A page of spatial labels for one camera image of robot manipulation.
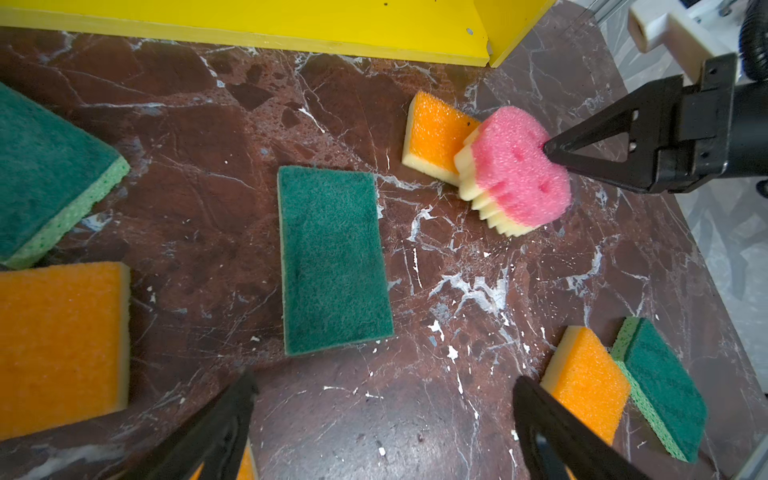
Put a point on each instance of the orange sponge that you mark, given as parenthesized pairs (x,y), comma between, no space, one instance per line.
(247,469)
(65,345)
(435,133)
(583,377)

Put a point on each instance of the yellow shelf with coloured boards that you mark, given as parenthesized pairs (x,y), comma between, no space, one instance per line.
(469,33)

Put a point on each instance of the green sponge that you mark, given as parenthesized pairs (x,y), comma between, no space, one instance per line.
(52,173)
(334,285)
(661,388)

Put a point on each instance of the pink smiley sponge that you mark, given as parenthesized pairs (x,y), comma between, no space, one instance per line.
(505,175)

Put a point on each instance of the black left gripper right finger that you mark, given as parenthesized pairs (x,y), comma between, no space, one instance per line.
(556,445)

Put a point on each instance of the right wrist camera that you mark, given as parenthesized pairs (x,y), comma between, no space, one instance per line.
(694,32)

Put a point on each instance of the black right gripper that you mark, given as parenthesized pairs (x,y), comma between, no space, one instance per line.
(669,137)

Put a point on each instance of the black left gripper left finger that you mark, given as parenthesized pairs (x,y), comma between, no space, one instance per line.
(210,444)

